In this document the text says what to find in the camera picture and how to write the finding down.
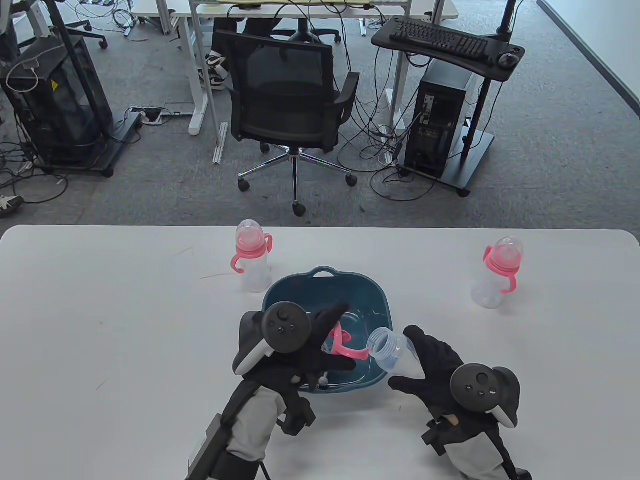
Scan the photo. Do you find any black mesh office chair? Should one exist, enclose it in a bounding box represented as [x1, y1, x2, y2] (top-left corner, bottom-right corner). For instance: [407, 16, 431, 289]
[216, 29, 361, 217]

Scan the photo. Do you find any black tracking controller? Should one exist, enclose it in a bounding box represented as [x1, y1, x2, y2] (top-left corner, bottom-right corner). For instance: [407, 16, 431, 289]
[450, 362, 521, 429]
[233, 301, 313, 376]

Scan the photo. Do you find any black chair base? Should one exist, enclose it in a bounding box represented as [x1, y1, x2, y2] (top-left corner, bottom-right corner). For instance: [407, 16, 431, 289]
[272, 17, 342, 45]
[65, 20, 108, 50]

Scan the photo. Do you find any black rolling cart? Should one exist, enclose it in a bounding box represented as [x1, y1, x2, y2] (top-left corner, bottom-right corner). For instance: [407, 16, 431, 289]
[30, 0, 143, 178]

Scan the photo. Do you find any black keyboard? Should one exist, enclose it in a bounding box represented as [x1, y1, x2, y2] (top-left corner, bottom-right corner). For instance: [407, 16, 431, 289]
[389, 19, 490, 63]

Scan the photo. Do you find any pink bottle handle ring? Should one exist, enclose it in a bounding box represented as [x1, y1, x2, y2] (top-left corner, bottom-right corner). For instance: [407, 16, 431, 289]
[327, 322, 371, 362]

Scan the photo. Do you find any bundle of black cables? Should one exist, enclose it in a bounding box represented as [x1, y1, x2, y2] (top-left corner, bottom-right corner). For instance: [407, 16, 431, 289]
[0, 140, 69, 205]
[337, 75, 437, 202]

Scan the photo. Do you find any white office desk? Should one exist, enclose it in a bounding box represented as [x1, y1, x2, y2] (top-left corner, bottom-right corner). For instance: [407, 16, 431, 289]
[131, 0, 459, 165]

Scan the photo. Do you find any black computer tower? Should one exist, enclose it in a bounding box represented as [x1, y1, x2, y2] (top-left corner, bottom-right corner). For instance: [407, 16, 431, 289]
[404, 60, 476, 180]

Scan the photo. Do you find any black rolling keyboard stand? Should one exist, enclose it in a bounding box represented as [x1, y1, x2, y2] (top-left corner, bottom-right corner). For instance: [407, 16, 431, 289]
[371, 0, 526, 197]

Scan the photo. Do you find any person's left hand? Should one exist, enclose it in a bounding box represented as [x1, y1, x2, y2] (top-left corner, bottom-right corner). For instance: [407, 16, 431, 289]
[255, 302, 357, 396]

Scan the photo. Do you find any clear pink baby bottle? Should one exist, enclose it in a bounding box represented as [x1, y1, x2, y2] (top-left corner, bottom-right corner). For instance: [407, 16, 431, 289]
[230, 219, 274, 293]
[367, 327, 426, 381]
[471, 236, 526, 309]

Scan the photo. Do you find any person's right hand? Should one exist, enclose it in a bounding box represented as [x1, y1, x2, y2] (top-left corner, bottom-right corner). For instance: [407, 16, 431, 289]
[388, 325, 466, 421]

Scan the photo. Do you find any teal plastic basin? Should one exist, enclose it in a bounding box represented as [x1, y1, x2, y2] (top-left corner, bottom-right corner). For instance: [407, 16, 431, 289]
[261, 266, 397, 396]

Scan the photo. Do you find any black glass equipment case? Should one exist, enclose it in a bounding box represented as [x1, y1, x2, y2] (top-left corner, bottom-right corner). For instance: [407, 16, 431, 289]
[0, 34, 113, 166]

